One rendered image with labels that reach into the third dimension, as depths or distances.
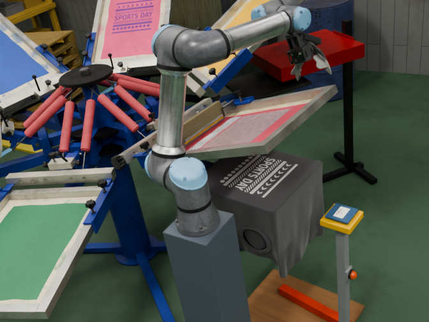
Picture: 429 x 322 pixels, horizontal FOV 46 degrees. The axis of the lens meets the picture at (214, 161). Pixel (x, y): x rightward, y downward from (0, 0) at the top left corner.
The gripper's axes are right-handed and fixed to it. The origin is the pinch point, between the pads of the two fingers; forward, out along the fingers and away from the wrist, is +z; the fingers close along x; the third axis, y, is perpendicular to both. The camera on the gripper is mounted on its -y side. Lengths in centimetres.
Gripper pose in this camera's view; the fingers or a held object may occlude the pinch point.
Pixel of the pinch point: (315, 77)
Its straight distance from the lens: 200.0
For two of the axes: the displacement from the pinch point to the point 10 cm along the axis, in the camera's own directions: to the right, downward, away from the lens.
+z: 3.7, 8.7, 3.1
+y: -6.1, 4.8, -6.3
